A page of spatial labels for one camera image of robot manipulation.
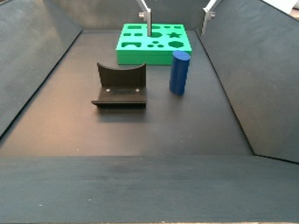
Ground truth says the green shape sorting board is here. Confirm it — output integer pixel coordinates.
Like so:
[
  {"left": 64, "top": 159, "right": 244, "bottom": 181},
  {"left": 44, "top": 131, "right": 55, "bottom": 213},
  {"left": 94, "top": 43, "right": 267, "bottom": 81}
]
[{"left": 116, "top": 24, "right": 192, "bottom": 65}]

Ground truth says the blue oval peg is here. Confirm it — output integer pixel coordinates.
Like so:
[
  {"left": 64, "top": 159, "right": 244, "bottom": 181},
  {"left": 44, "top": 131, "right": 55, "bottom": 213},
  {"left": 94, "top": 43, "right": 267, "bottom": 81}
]
[{"left": 170, "top": 51, "right": 191, "bottom": 95}]

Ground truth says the black curved holder stand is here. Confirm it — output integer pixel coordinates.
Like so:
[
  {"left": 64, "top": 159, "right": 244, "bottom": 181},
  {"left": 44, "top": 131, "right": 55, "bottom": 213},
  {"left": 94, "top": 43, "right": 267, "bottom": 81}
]
[{"left": 91, "top": 64, "right": 147, "bottom": 107}]

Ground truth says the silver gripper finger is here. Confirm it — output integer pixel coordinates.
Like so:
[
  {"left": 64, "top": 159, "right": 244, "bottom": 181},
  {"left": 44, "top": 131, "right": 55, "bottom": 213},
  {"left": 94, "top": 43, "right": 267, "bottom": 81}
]
[
  {"left": 200, "top": 0, "right": 219, "bottom": 35},
  {"left": 136, "top": 0, "right": 152, "bottom": 37}
]

